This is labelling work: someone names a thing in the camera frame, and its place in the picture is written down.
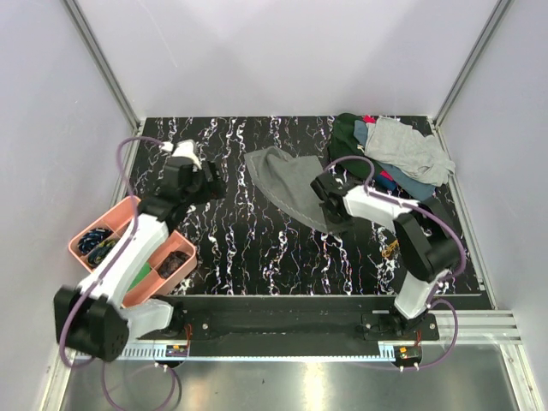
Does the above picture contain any grey cloth napkin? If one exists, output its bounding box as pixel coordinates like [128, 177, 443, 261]
[244, 146, 352, 235]

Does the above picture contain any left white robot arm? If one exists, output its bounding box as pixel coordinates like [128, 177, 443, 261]
[53, 138, 225, 367]

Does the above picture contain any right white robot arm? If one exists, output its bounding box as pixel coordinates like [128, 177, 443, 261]
[311, 172, 467, 340]

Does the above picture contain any dark green garment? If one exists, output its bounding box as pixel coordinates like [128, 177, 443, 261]
[328, 113, 371, 180]

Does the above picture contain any gold spoon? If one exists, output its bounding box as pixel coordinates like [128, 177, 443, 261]
[381, 240, 399, 259]

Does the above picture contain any pink compartment tray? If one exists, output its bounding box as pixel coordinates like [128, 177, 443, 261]
[68, 197, 197, 307]

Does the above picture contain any dark brown rolled item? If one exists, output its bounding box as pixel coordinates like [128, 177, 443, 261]
[158, 250, 188, 279]

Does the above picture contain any light grey shirt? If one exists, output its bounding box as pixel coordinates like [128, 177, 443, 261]
[365, 117, 456, 187]

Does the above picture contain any blue garment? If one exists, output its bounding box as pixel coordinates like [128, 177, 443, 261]
[354, 120, 435, 201]

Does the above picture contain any green rolled cloth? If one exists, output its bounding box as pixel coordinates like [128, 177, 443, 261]
[128, 262, 152, 290]

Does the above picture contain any blue patterned rolled sock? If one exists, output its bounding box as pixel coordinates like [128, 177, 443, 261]
[77, 227, 113, 255]

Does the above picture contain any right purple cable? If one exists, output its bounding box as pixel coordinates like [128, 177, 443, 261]
[325, 155, 468, 370]

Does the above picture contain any purple cable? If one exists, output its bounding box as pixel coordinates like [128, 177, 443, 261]
[57, 135, 183, 410]
[325, 155, 468, 370]

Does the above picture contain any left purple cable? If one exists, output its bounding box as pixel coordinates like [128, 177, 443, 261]
[57, 135, 183, 410]

